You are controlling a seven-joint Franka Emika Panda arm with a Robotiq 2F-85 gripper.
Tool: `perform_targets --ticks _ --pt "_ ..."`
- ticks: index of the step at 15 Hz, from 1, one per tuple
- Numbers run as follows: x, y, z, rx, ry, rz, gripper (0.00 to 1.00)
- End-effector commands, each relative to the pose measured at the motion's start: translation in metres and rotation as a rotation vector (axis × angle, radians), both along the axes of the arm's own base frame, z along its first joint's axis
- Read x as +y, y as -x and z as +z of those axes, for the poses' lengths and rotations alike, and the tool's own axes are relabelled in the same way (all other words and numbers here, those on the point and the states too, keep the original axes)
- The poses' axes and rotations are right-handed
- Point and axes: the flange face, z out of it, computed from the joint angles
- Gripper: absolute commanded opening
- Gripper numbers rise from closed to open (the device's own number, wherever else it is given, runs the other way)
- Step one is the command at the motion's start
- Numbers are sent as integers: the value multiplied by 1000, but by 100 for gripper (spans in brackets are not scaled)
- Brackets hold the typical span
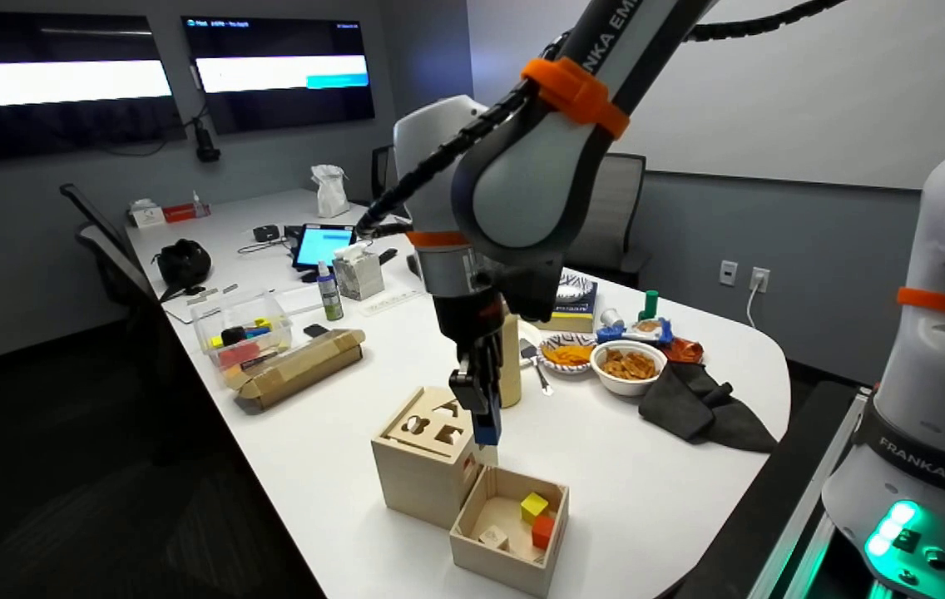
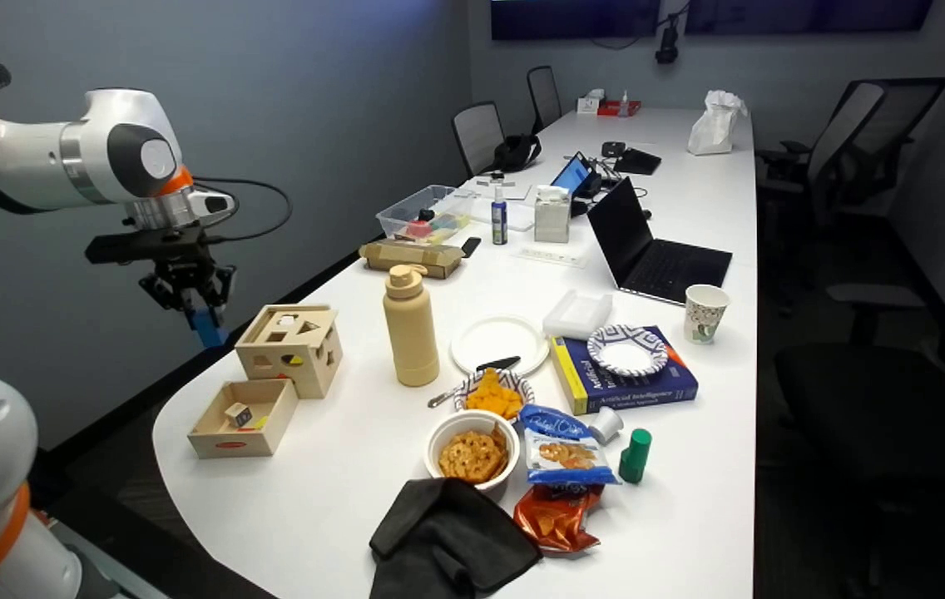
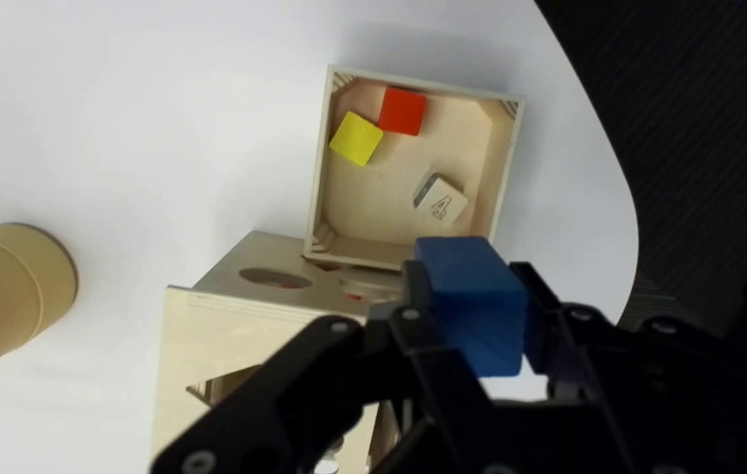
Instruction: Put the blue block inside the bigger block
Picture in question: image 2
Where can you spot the white plastic bag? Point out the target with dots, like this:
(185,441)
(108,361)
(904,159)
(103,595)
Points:
(715,123)

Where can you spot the small white container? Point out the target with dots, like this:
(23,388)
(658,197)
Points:
(606,425)

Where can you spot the black office chair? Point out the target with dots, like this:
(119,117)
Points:
(848,133)
(894,376)

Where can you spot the white bowl of pretzels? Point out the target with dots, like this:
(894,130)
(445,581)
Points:
(474,455)

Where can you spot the white carton box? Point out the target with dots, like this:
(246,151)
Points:
(549,216)

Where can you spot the black folded cloth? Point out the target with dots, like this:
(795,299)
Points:
(451,545)

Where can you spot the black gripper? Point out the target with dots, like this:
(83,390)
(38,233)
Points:
(185,277)

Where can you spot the grey mesh office chair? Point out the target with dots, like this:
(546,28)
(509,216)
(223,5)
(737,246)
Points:
(542,94)
(476,133)

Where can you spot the wooden shape sorter box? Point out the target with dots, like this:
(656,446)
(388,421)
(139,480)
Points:
(295,353)

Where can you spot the black pouch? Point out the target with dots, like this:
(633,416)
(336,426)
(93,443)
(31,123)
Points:
(641,162)

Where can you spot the blue pretzel snack bag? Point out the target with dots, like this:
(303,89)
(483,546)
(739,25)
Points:
(566,452)

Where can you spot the small white box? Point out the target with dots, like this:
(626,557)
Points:
(590,101)

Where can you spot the blue wooden block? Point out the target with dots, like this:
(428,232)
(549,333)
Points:
(207,331)

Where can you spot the dark wall screen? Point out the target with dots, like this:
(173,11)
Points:
(807,16)

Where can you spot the open wooden tray box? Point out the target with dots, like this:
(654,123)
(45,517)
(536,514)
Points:
(259,426)

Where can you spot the black phone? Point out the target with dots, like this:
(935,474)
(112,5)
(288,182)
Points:
(470,246)

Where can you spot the printed paper cup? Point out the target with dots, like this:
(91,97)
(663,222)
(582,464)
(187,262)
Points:
(707,314)

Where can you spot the clear plastic bin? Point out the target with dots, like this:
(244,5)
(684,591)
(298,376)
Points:
(415,212)

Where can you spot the orange chip bag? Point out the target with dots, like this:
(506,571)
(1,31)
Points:
(556,519)

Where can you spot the white foam container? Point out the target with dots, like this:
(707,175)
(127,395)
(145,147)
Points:
(576,314)

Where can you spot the black bag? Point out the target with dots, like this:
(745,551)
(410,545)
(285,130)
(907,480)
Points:
(515,151)

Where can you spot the tan insulated bottle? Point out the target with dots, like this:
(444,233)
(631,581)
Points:
(410,333)

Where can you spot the wooden number four block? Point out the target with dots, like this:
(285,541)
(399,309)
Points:
(238,413)

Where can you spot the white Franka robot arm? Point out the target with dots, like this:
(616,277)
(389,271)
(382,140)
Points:
(42,154)

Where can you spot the blue screen tablet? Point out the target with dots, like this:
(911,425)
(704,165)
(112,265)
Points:
(574,175)

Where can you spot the silver drink can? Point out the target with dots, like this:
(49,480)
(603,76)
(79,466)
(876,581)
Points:
(499,224)

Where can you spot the black hanging camera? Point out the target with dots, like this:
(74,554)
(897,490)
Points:
(667,39)

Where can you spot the black open laptop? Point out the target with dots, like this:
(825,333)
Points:
(658,269)

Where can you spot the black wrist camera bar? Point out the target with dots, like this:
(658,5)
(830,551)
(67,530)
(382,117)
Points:
(133,244)

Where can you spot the red flat packet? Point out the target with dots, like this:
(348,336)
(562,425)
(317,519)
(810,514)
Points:
(620,107)

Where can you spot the green cylinder bottle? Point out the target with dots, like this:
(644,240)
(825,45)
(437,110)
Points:
(635,456)

